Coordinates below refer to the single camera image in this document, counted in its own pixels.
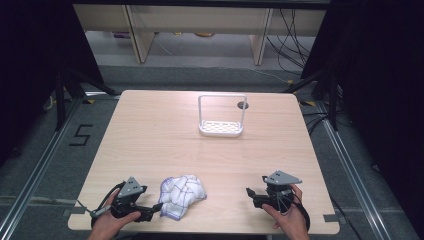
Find beige wooden desk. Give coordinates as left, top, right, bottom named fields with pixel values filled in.
left=73, top=3, right=328, bottom=66

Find dark curtain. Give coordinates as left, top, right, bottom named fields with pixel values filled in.
left=0, top=0, right=105, bottom=168
left=300, top=0, right=424, bottom=232

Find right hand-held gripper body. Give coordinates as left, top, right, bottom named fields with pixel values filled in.
left=261, top=170, right=303, bottom=213

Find person's right hand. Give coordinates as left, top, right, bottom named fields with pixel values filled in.
left=261, top=184, right=312, bottom=240

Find aluminium floor rail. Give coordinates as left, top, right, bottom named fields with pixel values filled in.
left=0, top=96, right=84, bottom=240
left=314, top=99, right=392, bottom=240

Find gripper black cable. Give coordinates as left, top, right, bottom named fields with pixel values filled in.
left=75, top=181, right=127, bottom=229
left=291, top=193, right=312, bottom=232

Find black metal stand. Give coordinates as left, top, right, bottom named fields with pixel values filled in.
left=283, top=65, right=342, bottom=132
left=54, top=65, right=120, bottom=132

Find white cloth with purple lines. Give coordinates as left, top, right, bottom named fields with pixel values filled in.
left=157, top=174, right=208, bottom=222

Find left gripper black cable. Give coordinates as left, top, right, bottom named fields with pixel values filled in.
left=75, top=181, right=127, bottom=229

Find black floor cables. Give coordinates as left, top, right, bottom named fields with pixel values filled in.
left=302, top=111, right=336, bottom=136

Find bundle of black cables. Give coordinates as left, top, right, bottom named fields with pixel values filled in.
left=265, top=8, right=316, bottom=76

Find white floor cable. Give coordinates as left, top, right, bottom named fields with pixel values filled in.
left=246, top=66, right=295, bottom=85

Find white wire-frame rack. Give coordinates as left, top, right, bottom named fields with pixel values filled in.
left=197, top=93, right=249, bottom=138

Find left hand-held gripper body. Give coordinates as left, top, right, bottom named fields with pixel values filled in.
left=110, top=176, right=155, bottom=223

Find person's left hand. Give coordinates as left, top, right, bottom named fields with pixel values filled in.
left=87, top=189, right=143, bottom=240

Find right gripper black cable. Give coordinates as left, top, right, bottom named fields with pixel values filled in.
left=291, top=193, right=312, bottom=232

